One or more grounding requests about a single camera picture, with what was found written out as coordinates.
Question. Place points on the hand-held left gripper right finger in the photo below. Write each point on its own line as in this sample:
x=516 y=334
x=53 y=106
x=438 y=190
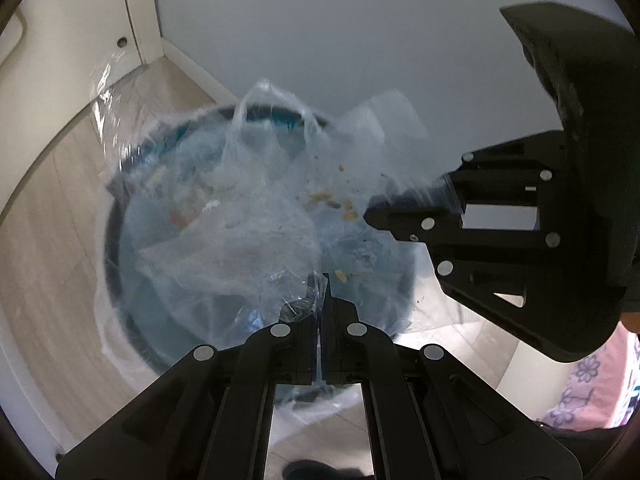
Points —
x=335 y=350

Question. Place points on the round bin with plastic liner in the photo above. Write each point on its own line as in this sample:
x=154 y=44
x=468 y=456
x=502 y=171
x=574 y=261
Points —
x=240 y=220

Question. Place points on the blue trash bin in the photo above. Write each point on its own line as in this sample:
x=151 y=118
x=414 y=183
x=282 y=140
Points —
x=380 y=300

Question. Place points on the white door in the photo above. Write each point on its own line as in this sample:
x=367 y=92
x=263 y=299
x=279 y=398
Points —
x=60 y=25

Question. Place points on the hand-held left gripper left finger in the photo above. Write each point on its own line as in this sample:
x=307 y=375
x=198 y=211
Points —
x=300 y=350

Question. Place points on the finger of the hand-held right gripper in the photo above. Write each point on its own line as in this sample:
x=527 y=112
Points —
x=400 y=220
x=505 y=170

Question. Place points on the bed with pink sheet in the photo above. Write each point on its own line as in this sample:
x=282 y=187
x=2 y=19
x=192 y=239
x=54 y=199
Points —
x=585 y=385

